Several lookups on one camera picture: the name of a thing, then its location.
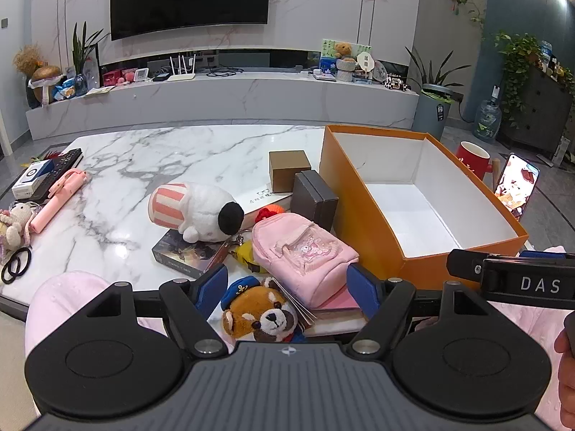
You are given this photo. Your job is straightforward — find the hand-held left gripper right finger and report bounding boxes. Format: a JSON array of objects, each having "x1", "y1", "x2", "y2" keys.
[{"x1": 347, "y1": 263, "x2": 492, "y2": 356}]

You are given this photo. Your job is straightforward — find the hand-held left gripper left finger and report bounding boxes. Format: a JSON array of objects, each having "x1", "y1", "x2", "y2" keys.
[{"x1": 83, "y1": 264, "x2": 230, "y2": 356}]

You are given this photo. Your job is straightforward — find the illustrated box with red side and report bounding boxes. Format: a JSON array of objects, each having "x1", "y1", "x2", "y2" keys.
[{"x1": 152, "y1": 228, "x2": 232, "y2": 279}]

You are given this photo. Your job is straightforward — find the yellow keychain toy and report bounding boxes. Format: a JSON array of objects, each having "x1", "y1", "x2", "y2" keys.
[{"x1": 234, "y1": 240, "x2": 263, "y2": 274}]

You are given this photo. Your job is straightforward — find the red panda plush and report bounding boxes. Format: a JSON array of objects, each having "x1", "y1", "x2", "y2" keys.
[{"x1": 221, "y1": 276, "x2": 308, "y2": 344}]

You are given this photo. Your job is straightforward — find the orange cardboard box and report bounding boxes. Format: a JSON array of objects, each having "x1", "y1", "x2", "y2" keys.
[{"x1": 320, "y1": 125, "x2": 530, "y2": 292}]

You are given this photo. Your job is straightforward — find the red yarn ornament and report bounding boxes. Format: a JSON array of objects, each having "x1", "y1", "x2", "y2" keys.
[{"x1": 255, "y1": 204, "x2": 286, "y2": 224}]

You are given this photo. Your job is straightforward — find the person's right hand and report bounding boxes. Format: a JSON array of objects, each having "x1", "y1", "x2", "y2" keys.
[{"x1": 554, "y1": 328, "x2": 575, "y2": 380}]

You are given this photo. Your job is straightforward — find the pink notebook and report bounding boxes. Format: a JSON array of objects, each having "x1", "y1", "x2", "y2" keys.
[{"x1": 270, "y1": 278, "x2": 364, "y2": 324}]

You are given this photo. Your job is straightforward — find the pink mini backpack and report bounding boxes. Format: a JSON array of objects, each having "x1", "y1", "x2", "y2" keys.
[{"x1": 252, "y1": 213, "x2": 360, "y2": 310}]

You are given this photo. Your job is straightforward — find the smartphone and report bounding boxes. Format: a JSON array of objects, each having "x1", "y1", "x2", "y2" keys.
[{"x1": 494, "y1": 153, "x2": 541, "y2": 223}]

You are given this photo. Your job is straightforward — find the white plush with striped hat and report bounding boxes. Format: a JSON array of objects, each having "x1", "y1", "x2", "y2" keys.
[{"x1": 149, "y1": 182, "x2": 245, "y2": 244}]

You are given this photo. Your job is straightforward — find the white booklet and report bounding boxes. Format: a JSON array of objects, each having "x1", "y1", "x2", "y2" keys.
[{"x1": 234, "y1": 186, "x2": 295, "y2": 216}]

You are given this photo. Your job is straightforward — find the grey box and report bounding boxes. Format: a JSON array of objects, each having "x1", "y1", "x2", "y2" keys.
[{"x1": 291, "y1": 170, "x2": 340, "y2": 234}]

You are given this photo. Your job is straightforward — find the red mug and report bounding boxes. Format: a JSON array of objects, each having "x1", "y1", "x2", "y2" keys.
[{"x1": 455, "y1": 140, "x2": 491, "y2": 180}]

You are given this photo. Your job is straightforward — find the small brown box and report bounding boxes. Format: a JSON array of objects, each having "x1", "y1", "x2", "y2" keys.
[{"x1": 268, "y1": 149, "x2": 312, "y2": 194}]

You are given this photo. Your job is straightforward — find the pink pajama pants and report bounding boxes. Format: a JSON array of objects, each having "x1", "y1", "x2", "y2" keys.
[{"x1": 24, "y1": 246, "x2": 575, "y2": 431}]

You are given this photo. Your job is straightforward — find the water jug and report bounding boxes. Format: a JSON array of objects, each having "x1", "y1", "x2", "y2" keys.
[{"x1": 473, "y1": 85, "x2": 501, "y2": 142}]

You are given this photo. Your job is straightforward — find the dark dresser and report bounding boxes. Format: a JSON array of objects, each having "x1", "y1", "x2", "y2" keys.
[{"x1": 498, "y1": 65, "x2": 575, "y2": 153}]

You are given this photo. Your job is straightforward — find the pink selfie stick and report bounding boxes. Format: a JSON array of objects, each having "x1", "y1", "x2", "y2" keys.
[{"x1": 31, "y1": 169, "x2": 87, "y2": 234}]

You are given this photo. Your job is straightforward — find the white marble TV cabinet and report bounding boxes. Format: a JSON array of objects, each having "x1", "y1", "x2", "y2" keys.
[{"x1": 24, "y1": 47, "x2": 420, "y2": 140}]

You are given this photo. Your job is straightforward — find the black remote control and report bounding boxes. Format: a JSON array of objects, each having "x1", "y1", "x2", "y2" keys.
[{"x1": 27, "y1": 148, "x2": 84, "y2": 203}]

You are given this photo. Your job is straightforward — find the trailing green plant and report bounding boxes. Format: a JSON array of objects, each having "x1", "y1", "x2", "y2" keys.
[{"x1": 492, "y1": 31, "x2": 542, "y2": 122}]

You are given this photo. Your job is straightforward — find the long-leaf green plant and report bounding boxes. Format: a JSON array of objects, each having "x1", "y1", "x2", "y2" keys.
[{"x1": 404, "y1": 45, "x2": 465, "y2": 95}]

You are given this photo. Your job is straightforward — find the small cream plush toy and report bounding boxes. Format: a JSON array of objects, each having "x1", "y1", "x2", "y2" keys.
[{"x1": 0, "y1": 202, "x2": 36, "y2": 252}]

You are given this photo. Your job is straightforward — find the white and blue box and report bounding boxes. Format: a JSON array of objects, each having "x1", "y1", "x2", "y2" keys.
[{"x1": 11, "y1": 159, "x2": 54, "y2": 199}]

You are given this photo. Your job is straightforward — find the white router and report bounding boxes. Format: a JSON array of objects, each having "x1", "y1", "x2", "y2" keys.
[{"x1": 167, "y1": 54, "x2": 197, "y2": 82}]

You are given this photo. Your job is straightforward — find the white round hand fan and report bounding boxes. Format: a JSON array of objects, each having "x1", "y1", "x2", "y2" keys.
[{"x1": 357, "y1": 50, "x2": 377, "y2": 75}]

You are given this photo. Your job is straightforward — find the pink box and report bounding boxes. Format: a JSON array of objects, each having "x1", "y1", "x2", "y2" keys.
[{"x1": 102, "y1": 67, "x2": 135, "y2": 86}]

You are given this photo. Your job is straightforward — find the blue snack bag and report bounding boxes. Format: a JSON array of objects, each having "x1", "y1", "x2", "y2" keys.
[{"x1": 54, "y1": 76, "x2": 88, "y2": 99}]

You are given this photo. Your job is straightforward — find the green picture card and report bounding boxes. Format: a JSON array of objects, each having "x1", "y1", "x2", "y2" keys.
[{"x1": 321, "y1": 38, "x2": 373, "y2": 75}]

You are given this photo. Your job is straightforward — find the green leafy plant in vase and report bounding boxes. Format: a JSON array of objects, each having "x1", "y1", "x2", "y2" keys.
[{"x1": 72, "y1": 22, "x2": 109, "y2": 84}]

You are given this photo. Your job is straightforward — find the dried flower bouquet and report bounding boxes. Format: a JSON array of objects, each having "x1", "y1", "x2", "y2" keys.
[{"x1": 13, "y1": 45, "x2": 43, "y2": 77}]

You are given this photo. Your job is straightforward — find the black hair tie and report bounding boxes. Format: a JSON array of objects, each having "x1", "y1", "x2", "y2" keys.
[
  {"x1": 1, "y1": 251, "x2": 24, "y2": 284},
  {"x1": 9, "y1": 247, "x2": 33, "y2": 279}
]

